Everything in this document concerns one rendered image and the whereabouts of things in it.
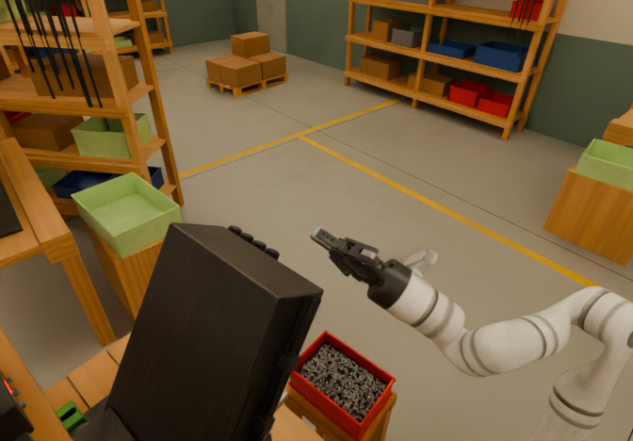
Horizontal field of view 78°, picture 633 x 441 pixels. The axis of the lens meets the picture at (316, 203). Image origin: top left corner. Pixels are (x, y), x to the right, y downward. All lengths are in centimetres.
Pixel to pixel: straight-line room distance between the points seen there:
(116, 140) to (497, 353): 305
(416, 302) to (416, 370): 206
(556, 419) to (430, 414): 155
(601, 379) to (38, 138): 369
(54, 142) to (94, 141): 39
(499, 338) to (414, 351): 209
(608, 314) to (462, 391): 184
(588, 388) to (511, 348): 33
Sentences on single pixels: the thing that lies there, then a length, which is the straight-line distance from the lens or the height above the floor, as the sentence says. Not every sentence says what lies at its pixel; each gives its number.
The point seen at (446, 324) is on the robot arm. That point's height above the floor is 171.
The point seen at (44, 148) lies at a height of 74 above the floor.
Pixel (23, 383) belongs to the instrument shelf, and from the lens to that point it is 89.
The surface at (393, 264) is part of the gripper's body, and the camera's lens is 61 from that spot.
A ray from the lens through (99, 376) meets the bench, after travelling 169.
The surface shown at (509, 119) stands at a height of 29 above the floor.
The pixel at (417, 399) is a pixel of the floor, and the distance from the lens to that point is 256.
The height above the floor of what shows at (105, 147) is 82.
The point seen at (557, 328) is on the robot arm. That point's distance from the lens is 78.
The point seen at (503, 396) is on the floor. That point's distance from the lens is 274.
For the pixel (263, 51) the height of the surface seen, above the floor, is 49.
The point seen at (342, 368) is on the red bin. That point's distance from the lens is 154.
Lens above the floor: 218
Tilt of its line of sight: 35 degrees down
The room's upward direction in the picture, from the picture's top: 1 degrees clockwise
